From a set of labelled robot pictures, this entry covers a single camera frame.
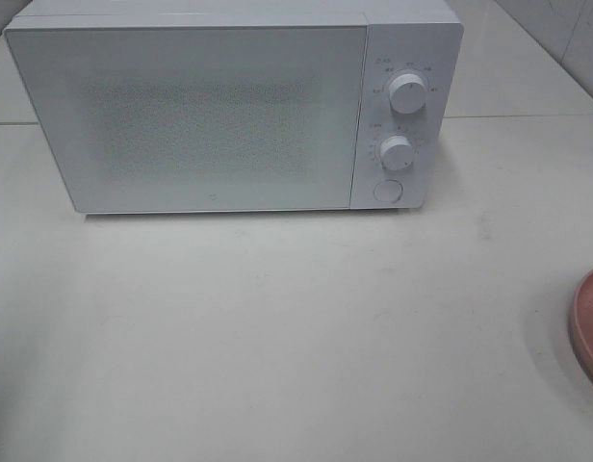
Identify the round white door button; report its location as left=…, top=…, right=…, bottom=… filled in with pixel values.
left=374, top=180, right=403, bottom=203

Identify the white microwave knob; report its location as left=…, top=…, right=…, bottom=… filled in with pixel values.
left=379, top=136, right=416, bottom=171
left=387, top=69, right=428, bottom=115

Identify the white microwave door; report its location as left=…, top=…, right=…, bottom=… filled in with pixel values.
left=7, top=27, right=366, bottom=214

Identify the pink round plate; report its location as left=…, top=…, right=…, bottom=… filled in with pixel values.
left=569, top=270, right=593, bottom=383

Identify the white microwave oven body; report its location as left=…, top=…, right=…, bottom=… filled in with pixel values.
left=4, top=1, right=464, bottom=214

